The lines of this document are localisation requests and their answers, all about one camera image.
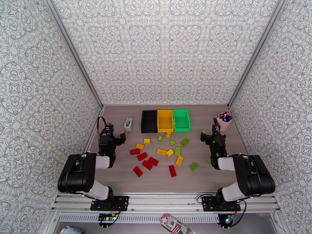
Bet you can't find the pink cup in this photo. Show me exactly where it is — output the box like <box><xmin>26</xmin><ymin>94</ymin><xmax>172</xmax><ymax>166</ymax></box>
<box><xmin>217</xmin><ymin>113</ymin><xmax>233</xmax><ymax>132</ymax></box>

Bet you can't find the white grey small device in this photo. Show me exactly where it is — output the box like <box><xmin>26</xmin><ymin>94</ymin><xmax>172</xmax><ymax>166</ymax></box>
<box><xmin>124</xmin><ymin>116</ymin><xmax>134</xmax><ymax>132</ymax></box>

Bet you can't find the green plastic bin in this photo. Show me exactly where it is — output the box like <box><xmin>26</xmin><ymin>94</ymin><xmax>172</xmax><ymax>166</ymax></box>
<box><xmin>172</xmin><ymin>109</ymin><xmax>191</xmax><ymax>133</ymax></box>

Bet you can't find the black plastic bin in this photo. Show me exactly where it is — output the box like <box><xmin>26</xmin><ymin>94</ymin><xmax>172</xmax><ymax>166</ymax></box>
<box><xmin>141</xmin><ymin>110</ymin><xmax>158</xmax><ymax>133</ymax></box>

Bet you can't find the yellow plastic bin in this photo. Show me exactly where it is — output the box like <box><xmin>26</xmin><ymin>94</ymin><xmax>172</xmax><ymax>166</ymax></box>
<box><xmin>157</xmin><ymin>109</ymin><xmax>175</xmax><ymax>133</ymax></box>

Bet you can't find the stars and stripes printed object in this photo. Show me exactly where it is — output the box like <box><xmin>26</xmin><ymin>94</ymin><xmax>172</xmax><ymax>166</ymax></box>
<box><xmin>160</xmin><ymin>213</ymin><xmax>197</xmax><ymax>234</ymax></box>

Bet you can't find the white object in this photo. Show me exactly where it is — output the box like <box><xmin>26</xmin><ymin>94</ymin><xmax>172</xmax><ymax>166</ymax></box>
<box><xmin>60</xmin><ymin>225</ymin><xmax>85</xmax><ymax>234</ymax></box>

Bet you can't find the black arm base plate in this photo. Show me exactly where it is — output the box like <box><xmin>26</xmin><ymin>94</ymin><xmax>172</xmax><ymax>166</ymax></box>
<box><xmin>202</xmin><ymin>195</ymin><xmax>241</xmax><ymax>212</ymax></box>
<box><xmin>90</xmin><ymin>195</ymin><xmax>129</xmax><ymax>212</ymax></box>

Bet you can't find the aluminium base frame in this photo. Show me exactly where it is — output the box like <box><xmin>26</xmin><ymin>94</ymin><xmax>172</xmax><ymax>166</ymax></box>
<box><xmin>50</xmin><ymin>192</ymin><xmax>280</xmax><ymax>215</ymax></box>

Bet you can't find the white slotted cable duct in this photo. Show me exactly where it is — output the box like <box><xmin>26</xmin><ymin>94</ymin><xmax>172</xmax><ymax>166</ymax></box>
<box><xmin>59</xmin><ymin>214</ymin><xmax>220</xmax><ymax>223</ymax></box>

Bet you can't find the aluminium corner post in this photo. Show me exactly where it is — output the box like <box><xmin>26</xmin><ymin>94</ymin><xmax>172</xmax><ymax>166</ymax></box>
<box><xmin>43</xmin><ymin>0</ymin><xmax>105</xmax><ymax>108</ymax></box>
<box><xmin>227</xmin><ymin>0</ymin><xmax>289</xmax><ymax>108</ymax></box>

